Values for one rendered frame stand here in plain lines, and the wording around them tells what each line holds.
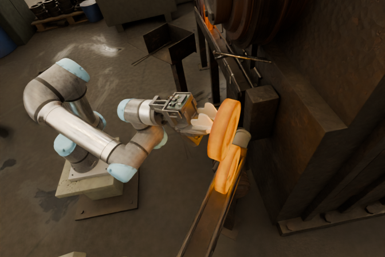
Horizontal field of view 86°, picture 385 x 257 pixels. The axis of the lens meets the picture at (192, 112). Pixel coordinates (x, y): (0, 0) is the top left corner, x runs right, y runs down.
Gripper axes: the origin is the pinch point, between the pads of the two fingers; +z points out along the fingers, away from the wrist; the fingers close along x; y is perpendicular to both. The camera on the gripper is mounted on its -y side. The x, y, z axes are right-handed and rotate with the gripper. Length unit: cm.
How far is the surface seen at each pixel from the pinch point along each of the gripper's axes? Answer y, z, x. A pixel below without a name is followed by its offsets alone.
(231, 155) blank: -14.2, -2.1, 0.5
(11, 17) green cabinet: 42, -372, 120
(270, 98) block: -13.8, 3.1, 25.2
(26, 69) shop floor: -13, -310, 65
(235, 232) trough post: -90, -19, -2
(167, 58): -15, -68, 62
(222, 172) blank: -15.4, -3.6, -4.5
